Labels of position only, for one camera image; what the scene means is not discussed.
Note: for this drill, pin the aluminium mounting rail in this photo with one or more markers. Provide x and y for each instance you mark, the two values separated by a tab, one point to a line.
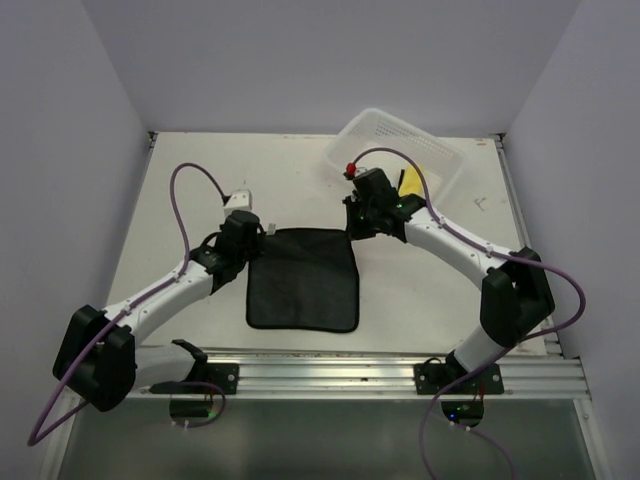
354	376

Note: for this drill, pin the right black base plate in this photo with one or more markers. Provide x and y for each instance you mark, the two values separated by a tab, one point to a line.
431	376

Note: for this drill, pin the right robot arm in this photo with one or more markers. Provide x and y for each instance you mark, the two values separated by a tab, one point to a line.
515	295

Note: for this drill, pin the grey and yellow towel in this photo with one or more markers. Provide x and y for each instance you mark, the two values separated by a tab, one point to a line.
410	182

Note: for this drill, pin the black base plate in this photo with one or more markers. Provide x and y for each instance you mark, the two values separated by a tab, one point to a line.
224	375
431	376

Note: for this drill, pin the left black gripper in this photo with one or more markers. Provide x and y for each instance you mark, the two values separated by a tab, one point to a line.
255	243

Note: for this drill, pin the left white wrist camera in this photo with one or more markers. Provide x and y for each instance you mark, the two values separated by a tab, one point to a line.
239	200

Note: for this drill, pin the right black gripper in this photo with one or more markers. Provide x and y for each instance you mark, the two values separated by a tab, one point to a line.
353	230

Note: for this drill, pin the grey and pink towel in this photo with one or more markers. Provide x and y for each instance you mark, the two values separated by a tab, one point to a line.
306	279

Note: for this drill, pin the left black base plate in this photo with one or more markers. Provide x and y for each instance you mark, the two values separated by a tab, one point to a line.
224	375

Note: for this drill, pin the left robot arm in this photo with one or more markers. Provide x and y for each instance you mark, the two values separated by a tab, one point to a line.
100	358

